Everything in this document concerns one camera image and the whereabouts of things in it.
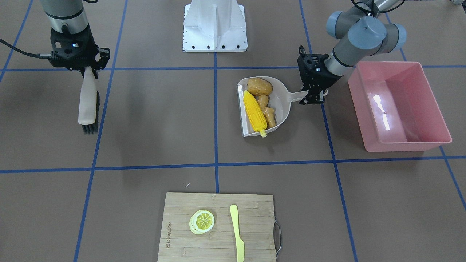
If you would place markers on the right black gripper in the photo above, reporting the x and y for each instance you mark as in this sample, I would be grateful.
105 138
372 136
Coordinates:
103 55

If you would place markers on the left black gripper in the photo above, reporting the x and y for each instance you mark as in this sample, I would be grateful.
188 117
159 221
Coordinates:
322 79

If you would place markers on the beige plastic dustpan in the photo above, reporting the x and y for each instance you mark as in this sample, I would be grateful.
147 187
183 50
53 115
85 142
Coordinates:
280 100

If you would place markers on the beige brush black bristles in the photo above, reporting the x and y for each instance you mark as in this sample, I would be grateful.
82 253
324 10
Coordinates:
89 103

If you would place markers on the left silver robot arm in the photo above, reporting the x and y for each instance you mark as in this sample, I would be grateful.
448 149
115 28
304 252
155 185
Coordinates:
360 33

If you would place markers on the pink plastic bin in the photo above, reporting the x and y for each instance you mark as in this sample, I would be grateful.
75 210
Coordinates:
396 108

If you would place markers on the tan toy ginger root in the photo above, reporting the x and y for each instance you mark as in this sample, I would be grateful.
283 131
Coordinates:
268 112

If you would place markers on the brown toy potato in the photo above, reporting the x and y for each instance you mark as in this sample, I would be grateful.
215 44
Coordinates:
259 87

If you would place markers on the yellow toy corn cob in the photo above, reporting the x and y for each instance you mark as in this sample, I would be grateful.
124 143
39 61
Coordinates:
256 118

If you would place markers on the bamboo cutting board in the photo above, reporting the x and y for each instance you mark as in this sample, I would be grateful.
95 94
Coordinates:
257 228

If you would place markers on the yellow plastic toy knife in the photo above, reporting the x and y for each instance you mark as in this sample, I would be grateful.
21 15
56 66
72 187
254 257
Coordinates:
239 243

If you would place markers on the yellow toy lemon slice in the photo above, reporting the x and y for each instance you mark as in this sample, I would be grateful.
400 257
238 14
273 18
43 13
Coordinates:
201 222

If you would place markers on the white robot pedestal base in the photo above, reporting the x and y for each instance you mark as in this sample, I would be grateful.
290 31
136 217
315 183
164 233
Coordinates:
214 26

